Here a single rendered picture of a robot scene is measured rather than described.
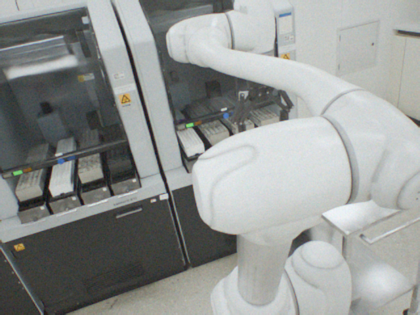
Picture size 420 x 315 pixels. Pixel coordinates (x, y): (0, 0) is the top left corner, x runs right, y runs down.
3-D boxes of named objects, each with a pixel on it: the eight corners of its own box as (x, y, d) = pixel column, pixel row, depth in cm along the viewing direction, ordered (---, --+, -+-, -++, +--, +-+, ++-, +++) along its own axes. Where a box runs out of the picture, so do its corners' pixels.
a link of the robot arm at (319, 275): (361, 319, 97) (367, 264, 86) (300, 337, 96) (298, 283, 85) (333, 275, 111) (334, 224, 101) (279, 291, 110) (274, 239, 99)
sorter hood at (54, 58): (21, 138, 207) (-32, 28, 176) (121, 113, 218) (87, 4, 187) (2, 180, 163) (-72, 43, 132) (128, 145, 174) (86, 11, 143)
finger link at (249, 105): (262, 94, 100) (259, 92, 99) (242, 126, 103) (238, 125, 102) (257, 90, 103) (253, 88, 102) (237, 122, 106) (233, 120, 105)
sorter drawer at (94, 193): (85, 149, 232) (81, 138, 228) (105, 144, 235) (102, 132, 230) (84, 210, 170) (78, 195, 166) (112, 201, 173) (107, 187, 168)
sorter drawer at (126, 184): (108, 144, 235) (104, 132, 231) (128, 138, 238) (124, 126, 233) (115, 201, 173) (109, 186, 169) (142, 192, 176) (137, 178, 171)
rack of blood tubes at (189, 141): (176, 138, 210) (174, 128, 207) (191, 133, 212) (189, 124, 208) (188, 159, 184) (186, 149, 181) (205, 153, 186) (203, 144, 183)
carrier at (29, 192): (44, 192, 175) (39, 182, 172) (44, 194, 173) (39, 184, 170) (20, 199, 173) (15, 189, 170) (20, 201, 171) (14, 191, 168)
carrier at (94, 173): (104, 175, 180) (100, 165, 177) (104, 176, 179) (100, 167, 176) (81, 182, 178) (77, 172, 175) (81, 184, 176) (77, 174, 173)
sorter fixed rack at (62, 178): (58, 171, 197) (54, 162, 194) (75, 166, 199) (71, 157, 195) (53, 199, 171) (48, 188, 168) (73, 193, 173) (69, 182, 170)
